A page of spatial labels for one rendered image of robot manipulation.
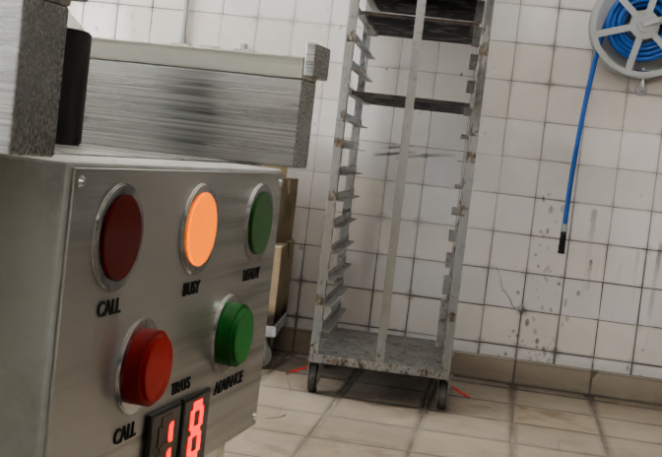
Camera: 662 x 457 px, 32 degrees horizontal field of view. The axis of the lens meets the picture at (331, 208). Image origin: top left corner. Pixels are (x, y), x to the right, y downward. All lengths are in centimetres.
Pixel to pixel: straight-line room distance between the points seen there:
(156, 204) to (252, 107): 19
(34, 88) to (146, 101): 29
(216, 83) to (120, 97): 6
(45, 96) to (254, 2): 442
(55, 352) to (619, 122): 429
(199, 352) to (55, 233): 15
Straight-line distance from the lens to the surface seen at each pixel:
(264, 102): 63
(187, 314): 50
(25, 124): 36
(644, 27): 453
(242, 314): 54
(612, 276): 465
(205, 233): 50
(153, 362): 45
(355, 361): 394
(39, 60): 36
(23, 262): 40
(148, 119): 65
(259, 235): 57
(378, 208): 465
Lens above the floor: 85
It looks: 3 degrees down
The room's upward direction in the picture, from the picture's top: 7 degrees clockwise
